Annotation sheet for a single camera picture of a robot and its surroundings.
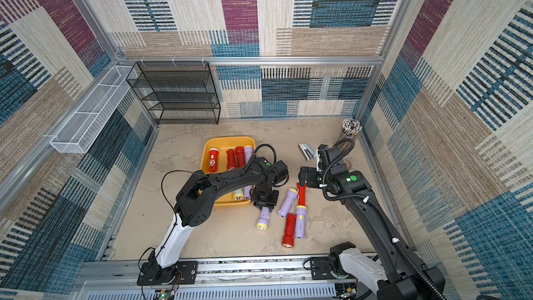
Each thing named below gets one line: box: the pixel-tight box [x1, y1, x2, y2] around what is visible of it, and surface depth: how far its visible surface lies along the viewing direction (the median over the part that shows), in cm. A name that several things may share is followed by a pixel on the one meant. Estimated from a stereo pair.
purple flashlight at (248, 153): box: [244, 145, 254, 166], surface depth 105 cm
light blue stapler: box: [297, 141, 316, 162], surface depth 107 cm
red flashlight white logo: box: [208, 147, 220, 173], surface depth 101 cm
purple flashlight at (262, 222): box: [256, 206, 270, 232], surface depth 84 cm
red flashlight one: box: [234, 145, 246, 169], surface depth 104 cm
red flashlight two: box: [226, 148, 237, 172], surface depth 103 cm
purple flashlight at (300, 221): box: [294, 204, 307, 239], surface depth 84 cm
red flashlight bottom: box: [281, 213, 297, 248], surface depth 82 cm
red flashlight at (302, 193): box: [296, 182, 308, 207], surface depth 91 cm
